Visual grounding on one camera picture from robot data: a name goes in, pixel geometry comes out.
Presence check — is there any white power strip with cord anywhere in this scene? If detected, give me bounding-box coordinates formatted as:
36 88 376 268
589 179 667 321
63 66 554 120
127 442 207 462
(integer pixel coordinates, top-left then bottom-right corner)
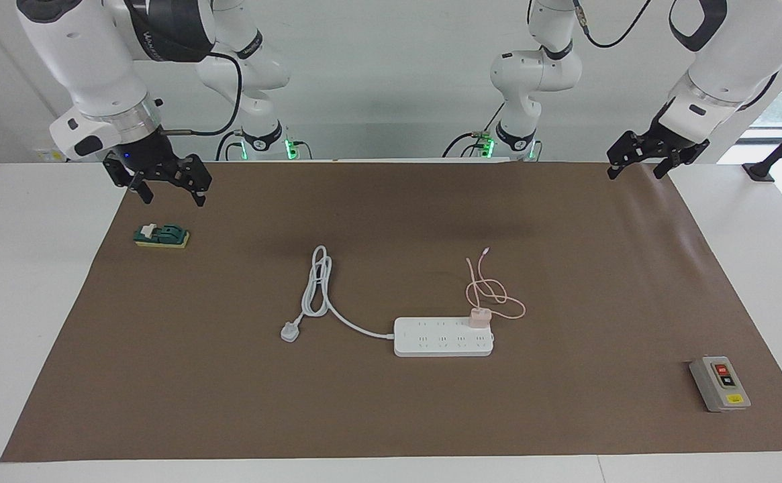
280 245 495 358

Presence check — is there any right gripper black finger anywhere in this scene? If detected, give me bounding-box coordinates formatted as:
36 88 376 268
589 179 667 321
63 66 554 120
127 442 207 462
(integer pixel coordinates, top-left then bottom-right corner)
103 151 156 205
162 154 213 207

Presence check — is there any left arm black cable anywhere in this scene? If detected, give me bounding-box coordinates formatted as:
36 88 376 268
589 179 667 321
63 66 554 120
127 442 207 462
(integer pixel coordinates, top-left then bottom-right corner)
571 0 653 49

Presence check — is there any brown table mat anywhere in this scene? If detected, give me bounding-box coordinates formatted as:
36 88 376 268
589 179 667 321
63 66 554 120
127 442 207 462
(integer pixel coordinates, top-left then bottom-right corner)
0 161 782 464

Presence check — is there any grey push-button switch box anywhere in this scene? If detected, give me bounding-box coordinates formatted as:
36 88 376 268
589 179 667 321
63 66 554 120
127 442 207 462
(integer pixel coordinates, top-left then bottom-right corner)
689 356 752 413

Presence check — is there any black base cable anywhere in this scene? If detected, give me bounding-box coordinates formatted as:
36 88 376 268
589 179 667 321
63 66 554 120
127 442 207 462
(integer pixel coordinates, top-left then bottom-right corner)
441 101 505 160
215 129 247 162

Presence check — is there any black camera stand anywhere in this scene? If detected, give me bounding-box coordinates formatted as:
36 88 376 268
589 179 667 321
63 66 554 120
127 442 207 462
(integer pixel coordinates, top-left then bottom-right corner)
742 109 782 183

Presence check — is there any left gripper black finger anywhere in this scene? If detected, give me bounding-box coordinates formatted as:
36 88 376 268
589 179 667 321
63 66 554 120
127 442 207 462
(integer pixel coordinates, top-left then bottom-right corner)
652 141 711 180
607 131 660 180

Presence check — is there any pink charging cable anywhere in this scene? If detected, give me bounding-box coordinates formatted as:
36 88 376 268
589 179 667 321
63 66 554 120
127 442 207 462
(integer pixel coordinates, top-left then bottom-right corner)
465 247 526 321

